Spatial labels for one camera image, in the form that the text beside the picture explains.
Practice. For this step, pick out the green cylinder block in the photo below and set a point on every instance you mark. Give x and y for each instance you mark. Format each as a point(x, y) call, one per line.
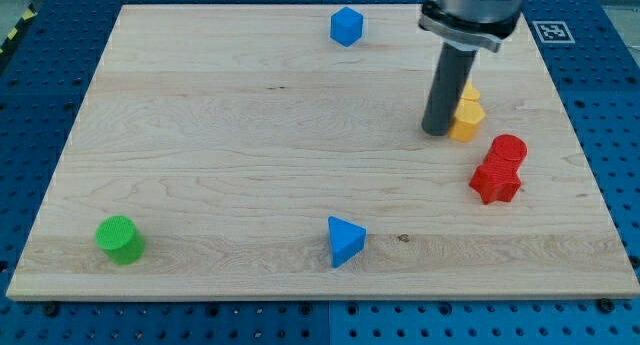
point(118, 238)

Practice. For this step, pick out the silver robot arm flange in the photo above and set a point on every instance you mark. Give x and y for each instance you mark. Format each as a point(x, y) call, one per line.
point(469, 25)

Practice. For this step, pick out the blue triangle block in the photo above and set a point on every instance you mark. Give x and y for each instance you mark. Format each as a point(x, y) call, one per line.
point(346, 240)

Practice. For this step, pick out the red cylinder block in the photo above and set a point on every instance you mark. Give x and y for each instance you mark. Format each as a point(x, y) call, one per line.
point(507, 148)

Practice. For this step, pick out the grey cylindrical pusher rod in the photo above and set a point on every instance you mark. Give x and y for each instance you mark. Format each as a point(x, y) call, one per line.
point(450, 77)

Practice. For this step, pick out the red star block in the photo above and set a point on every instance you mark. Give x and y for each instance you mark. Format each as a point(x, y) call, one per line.
point(495, 181)

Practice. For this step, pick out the yellow hexagon block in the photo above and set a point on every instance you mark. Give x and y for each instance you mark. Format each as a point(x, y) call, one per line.
point(468, 119)

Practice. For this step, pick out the blue cube block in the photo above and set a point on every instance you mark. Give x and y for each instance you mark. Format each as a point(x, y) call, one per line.
point(346, 26)

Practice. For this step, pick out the yellow black hazard tape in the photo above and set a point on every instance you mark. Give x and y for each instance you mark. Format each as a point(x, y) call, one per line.
point(18, 32)

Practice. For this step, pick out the white fiducial marker tag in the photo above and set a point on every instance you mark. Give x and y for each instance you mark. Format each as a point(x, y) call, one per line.
point(553, 32)

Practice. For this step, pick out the wooden board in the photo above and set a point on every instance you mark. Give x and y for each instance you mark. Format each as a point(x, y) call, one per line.
point(229, 135)

